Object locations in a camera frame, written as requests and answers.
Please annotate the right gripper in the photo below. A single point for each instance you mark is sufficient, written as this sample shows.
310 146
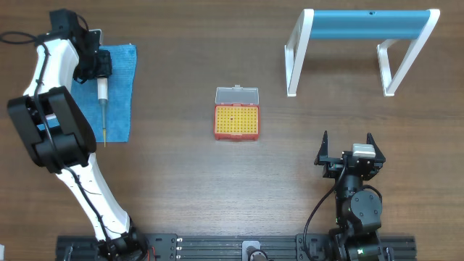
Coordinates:
362 166

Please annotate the white pipette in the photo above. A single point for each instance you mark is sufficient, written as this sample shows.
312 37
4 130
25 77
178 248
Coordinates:
102 88

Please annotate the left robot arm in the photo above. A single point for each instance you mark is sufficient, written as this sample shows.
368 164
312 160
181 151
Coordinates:
58 119

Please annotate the red and yellow tip box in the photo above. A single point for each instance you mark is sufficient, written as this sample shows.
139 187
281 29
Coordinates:
236 119

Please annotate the white and blue stand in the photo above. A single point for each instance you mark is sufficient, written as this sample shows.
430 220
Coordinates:
362 24

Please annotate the blue cloth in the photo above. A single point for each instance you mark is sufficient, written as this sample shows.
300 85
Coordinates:
119 108

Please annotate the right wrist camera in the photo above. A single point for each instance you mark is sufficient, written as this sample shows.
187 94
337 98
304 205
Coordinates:
363 150

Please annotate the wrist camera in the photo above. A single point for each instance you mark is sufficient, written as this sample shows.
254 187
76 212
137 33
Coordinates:
96 36
363 150

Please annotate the mounting rail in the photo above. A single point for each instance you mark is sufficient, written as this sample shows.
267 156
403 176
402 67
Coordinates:
217 246

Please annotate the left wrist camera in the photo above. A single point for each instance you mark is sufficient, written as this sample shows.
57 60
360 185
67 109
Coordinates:
96 36

